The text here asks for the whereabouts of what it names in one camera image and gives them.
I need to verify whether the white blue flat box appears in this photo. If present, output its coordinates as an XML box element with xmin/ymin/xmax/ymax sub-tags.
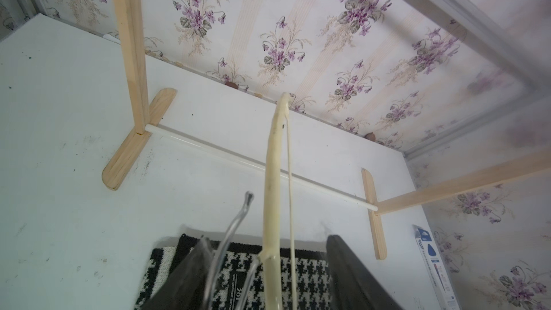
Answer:
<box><xmin>413</xmin><ymin>225</ymin><xmax>461</xmax><ymax>310</ymax></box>

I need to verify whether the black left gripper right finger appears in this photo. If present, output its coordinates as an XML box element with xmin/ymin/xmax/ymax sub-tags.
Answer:
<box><xmin>326</xmin><ymin>235</ymin><xmax>401</xmax><ymax>310</ymax></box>

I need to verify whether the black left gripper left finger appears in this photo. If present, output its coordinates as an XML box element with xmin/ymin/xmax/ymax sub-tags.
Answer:
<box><xmin>140</xmin><ymin>236</ymin><xmax>215</xmax><ymax>309</ymax></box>

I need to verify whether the cream plastic clothes hanger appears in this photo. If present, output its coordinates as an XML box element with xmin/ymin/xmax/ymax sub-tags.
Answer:
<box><xmin>201</xmin><ymin>91</ymin><xmax>298</xmax><ymax>310</ymax></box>

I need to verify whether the black white houndstooth scarf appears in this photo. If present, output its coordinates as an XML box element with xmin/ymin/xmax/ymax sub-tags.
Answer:
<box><xmin>134</xmin><ymin>234</ymin><xmax>331</xmax><ymax>309</ymax></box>

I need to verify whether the wooden clothes rack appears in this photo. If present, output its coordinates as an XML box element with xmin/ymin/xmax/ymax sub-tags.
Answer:
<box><xmin>102</xmin><ymin>0</ymin><xmax>550</xmax><ymax>260</ymax></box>

